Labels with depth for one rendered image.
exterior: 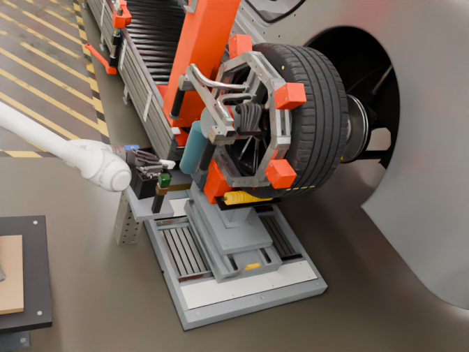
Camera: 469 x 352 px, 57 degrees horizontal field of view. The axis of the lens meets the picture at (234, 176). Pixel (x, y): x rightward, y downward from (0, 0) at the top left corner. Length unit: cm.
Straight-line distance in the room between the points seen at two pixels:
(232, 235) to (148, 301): 51
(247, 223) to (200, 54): 89
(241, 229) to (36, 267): 99
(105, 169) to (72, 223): 104
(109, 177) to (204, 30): 89
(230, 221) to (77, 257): 77
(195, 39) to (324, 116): 69
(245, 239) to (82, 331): 86
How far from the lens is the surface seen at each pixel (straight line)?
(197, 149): 196
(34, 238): 194
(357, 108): 205
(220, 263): 220
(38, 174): 263
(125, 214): 214
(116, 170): 137
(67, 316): 209
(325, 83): 173
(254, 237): 227
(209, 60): 209
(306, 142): 164
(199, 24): 198
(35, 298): 179
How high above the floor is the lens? 182
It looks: 38 degrees down
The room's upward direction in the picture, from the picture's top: 23 degrees clockwise
